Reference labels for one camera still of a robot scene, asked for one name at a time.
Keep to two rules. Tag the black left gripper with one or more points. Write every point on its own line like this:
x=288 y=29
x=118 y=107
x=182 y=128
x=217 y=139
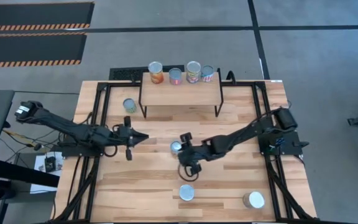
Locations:
x=123 y=135

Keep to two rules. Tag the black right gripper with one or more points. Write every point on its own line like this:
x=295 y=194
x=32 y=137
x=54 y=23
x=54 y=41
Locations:
x=191 y=155

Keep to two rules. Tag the small white red label can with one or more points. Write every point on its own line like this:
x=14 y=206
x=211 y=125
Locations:
x=175 y=147

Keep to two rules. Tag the green peas label can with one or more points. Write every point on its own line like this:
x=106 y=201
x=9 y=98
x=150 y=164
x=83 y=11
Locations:
x=129 y=105

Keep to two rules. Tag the large corn label can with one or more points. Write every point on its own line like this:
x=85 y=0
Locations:
x=186 y=193

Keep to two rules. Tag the orange and red can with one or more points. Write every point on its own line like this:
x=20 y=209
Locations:
x=156 y=70

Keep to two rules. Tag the small red blue label can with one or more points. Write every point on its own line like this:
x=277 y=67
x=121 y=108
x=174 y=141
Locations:
x=175 y=74

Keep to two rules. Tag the blue peaches label can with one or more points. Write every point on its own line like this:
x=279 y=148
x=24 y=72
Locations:
x=193 y=68

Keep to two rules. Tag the red and white label can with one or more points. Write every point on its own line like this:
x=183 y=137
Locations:
x=207 y=71

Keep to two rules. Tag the teal and pink can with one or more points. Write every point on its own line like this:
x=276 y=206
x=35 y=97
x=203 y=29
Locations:
x=255 y=199

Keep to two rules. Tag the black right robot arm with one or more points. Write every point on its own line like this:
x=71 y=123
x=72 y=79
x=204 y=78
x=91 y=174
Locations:
x=244 y=130

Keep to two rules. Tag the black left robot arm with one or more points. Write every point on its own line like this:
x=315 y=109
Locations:
x=61 y=123

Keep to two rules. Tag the black-framed wooden shelf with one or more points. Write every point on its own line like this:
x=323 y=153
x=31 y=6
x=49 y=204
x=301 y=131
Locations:
x=197 y=96

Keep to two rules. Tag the black perforated floor mat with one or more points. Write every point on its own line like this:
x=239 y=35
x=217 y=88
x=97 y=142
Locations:
x=124 y=74

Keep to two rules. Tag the small black device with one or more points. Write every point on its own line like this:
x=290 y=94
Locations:
x=50 y=164

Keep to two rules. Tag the white paper sheet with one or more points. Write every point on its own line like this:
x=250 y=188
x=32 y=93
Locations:
x=40 y=161

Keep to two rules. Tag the white table label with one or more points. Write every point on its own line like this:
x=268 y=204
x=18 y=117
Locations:
x=276 y=81

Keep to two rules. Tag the black desk base beam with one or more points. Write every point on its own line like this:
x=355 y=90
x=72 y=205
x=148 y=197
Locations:
x=20 y=172

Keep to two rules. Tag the black hazard-striped floor mat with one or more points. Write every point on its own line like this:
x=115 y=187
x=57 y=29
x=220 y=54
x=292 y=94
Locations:
x=30 y=48
x=36 y=14

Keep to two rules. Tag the black aluminium table frame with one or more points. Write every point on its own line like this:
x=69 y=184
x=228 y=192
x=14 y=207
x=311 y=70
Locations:
x=102 y=85

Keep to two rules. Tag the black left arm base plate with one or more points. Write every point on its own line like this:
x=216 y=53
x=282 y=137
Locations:
x=73 y=152

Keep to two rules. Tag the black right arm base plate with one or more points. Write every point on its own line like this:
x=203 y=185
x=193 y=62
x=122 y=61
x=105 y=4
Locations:
x=291 y=146

